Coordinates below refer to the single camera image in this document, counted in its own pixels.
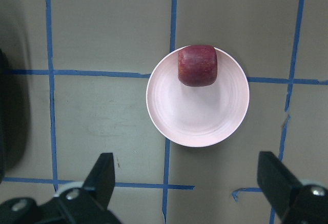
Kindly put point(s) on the red apple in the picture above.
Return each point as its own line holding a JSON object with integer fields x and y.
{"x": 197, "y": 65}

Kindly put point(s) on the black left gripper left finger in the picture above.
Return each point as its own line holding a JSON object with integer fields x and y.
{"x": 75, "y": 203}

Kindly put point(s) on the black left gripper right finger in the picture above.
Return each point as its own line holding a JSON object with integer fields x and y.
{"x": 294, "y": 200}

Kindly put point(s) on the pink plate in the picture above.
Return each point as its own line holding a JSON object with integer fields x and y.
{"x": 197, "y": 116}

